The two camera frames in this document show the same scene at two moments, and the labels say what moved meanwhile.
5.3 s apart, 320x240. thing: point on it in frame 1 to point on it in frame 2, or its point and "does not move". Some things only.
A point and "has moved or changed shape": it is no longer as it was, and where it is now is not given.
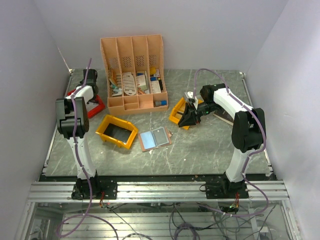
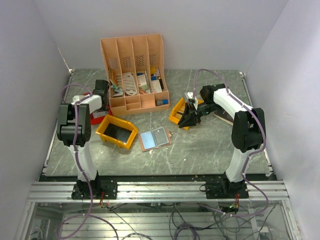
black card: [160, 136] does not move
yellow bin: [117, 131] does not move
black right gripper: [189, 118] does not move
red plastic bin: [101, 106] has moved or changed shape
